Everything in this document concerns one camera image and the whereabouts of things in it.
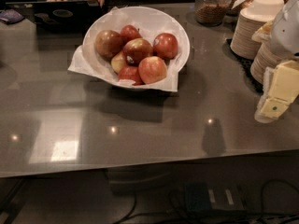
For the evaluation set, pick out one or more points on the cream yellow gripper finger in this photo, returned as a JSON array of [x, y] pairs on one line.
[[284, 89]]

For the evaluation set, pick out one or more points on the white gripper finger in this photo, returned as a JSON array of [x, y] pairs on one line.
[[267, 79]]

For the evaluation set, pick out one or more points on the dark red apple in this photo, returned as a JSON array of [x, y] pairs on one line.
[[136, 50]]

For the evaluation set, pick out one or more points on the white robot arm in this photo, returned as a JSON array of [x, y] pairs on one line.
[[284, 35]]

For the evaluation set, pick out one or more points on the red apple right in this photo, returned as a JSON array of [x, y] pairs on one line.
[[165, 46]]

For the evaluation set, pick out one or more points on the orange-red apple front right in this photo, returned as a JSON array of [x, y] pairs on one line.
[[152, 69]]

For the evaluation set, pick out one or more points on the white bowl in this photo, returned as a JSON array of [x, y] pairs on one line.
[[140, 31]]

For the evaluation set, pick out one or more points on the red apple front left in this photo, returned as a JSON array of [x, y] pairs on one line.
[[130, 73]]

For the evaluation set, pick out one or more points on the red apple back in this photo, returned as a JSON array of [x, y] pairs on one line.
[[129, 32]]

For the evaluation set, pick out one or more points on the yellow-red small apple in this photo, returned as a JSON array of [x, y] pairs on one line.
[[118, 62]]

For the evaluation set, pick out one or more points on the brownish apple left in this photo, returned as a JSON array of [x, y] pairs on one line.
[[108, 43]]

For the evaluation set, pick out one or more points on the paper plate stack front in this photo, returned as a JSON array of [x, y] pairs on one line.
[[263, 59]]

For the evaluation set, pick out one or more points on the paper plate stack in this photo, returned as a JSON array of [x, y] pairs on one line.
[[247, 24], [263, 59]]

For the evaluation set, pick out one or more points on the black mat under plates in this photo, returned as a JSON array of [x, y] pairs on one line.
[[250, 81]]

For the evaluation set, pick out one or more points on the paper plate stack rear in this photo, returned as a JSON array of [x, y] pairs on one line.
[[247, 24]]

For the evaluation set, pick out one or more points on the stack of white bowls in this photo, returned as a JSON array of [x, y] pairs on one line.
[[262, 10]]

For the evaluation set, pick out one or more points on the glass jar with nuts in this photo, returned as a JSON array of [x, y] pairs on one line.
[[211, 12]]

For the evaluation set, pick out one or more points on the white paper liner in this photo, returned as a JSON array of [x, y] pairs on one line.
[[90, 64]]

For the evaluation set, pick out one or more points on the dark box under table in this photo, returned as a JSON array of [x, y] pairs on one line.
[[208, 200]]

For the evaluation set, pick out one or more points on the black laptop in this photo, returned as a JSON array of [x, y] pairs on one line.
[[60, 17]]

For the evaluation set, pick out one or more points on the dark blue pouch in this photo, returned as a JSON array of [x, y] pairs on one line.
[[10, 16]]

